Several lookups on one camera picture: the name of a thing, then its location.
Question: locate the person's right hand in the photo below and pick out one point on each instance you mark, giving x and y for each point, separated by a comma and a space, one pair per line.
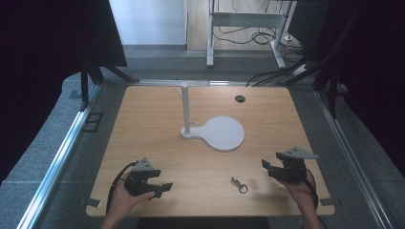
301, 194

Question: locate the person's left hand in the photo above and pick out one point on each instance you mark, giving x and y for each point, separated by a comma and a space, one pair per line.
122, 202

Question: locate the black curtain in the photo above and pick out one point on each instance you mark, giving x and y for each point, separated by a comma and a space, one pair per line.
372, 63
47, 47

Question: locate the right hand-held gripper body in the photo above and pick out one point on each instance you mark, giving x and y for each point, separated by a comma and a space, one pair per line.
294, 168

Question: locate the black tape strip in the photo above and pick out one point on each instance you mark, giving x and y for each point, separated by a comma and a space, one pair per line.
92, 202
327, 202

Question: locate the white metal desk frame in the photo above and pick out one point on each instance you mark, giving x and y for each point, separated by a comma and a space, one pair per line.
245, 19

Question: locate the black metal stand legs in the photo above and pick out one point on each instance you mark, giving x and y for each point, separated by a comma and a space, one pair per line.
95, 74
331, 92

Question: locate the white peg stand with base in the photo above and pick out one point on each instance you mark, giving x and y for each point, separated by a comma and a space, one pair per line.
223, 133

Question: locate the aluminium floor rail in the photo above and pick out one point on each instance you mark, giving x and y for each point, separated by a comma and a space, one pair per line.
353, 159
191, 83
54, 168

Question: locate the white power strip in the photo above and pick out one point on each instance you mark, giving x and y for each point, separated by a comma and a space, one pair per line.
299, 70

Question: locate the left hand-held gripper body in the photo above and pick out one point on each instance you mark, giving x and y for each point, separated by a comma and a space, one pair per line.
140, 186

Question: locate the black rectangular floor bracket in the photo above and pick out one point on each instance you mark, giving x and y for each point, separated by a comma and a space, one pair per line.
92, 121

